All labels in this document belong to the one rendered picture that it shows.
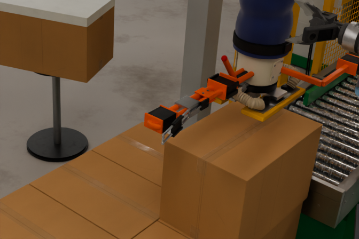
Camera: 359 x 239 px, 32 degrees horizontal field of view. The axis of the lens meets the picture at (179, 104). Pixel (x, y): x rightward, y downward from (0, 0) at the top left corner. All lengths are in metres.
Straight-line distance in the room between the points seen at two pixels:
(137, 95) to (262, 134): 2.35
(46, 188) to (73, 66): 0.97
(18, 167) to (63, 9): 1.06
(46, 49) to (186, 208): 1.50
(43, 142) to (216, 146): 1.92
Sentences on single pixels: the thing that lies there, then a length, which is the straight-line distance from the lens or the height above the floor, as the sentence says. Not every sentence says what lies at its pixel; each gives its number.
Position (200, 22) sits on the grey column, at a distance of 3.96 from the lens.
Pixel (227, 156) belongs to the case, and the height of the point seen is 0.94.
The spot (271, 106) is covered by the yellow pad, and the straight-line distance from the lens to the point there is 2.45.
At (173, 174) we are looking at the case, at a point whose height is 0.80.
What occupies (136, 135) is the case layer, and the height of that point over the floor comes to 0.54.
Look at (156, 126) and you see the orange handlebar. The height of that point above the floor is 1.25.
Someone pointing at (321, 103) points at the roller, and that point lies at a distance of 3.88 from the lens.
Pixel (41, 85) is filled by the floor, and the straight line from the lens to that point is 5.02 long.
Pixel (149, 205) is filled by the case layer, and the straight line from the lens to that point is 2.84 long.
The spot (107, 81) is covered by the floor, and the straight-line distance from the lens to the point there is 5.09.
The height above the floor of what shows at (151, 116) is 1.27.
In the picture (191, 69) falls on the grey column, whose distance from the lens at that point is 4.11.
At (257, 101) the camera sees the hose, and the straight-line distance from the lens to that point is 2.37.
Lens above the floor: 2.28
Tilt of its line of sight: 28 degrees down
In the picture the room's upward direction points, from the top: 5 degrees clockwise
